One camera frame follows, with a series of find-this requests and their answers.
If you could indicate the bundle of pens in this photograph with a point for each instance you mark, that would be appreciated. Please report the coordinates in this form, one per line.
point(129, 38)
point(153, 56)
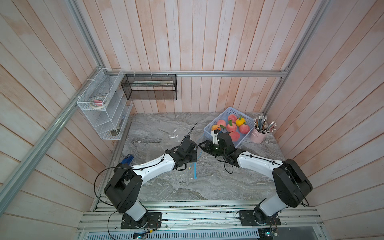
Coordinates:
point(262, 126)

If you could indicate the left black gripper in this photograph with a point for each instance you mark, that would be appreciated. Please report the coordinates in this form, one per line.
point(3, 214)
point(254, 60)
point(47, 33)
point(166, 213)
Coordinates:
point(194, 154)

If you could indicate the lavender plastic basket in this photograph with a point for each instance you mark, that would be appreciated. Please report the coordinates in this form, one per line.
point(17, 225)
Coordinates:
point(224, 116)

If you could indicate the white wire shelf rack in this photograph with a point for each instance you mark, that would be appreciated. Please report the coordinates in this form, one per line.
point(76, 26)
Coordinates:
point(109, 122)

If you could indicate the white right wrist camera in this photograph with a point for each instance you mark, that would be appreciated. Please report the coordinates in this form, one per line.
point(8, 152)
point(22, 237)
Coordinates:
point(214, 134)

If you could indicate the orange pink toy peach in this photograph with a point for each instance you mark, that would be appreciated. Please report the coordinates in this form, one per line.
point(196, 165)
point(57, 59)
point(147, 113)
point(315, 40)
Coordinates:
point(216, 127)

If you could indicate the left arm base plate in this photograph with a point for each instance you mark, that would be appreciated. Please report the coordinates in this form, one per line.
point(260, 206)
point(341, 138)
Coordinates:
point(148, 221)

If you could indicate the yellow fruit in basket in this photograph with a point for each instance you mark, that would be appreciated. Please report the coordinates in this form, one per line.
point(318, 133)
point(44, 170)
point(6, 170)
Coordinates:
point(240, 121)

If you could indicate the pink peach basket right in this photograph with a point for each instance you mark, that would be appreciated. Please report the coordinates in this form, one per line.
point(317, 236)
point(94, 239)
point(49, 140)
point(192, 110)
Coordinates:
point(244, 129)

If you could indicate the pink pen cup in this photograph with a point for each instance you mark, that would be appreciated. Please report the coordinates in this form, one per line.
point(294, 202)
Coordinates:
point(256, 136)

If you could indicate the black mesh wall basket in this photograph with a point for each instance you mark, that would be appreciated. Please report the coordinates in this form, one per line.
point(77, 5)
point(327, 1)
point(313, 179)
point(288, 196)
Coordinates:
point(150, 87)

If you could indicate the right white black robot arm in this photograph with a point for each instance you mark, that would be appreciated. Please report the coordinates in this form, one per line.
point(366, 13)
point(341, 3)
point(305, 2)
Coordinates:
point(292, 185)

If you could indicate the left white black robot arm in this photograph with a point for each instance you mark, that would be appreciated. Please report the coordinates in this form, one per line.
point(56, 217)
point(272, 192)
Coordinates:
point(123, 188)

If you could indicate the blue black device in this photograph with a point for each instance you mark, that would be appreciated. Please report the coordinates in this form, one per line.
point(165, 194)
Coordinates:
point(128, 159)

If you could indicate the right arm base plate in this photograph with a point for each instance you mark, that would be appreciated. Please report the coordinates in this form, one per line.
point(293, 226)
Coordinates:
point(256, 218)

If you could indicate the pink peach basket front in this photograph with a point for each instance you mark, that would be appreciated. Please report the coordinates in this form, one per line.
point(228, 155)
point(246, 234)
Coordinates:
point(235, 136)

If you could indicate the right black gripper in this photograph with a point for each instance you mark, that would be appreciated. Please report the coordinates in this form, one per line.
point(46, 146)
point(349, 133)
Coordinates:
point(207, 147)

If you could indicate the pink peach basket centre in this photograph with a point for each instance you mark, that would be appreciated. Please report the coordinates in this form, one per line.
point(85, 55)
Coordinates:
point(231, 127)

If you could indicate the pink peach basket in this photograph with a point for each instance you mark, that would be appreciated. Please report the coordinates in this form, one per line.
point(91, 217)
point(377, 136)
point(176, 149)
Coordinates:
point(235, 136)
point(231, 127)
point(244, 129)

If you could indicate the clear zip-top bag blue zipper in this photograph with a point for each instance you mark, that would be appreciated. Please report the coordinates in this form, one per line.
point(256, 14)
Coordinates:
point(194, 165)

